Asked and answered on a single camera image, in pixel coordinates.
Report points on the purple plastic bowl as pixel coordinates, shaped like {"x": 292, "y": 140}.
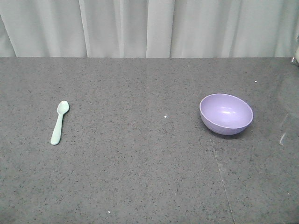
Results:
{"x": 225, "y": 114}

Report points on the white curtain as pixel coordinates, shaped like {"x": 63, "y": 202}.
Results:
{"x": 148, "y": 28}

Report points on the white blender appliance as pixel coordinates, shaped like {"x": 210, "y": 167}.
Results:
{"x": 295, "y": 59}

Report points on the mint green plastic spoon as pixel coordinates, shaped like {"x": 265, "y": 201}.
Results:
{"x": 62, "y": 109}

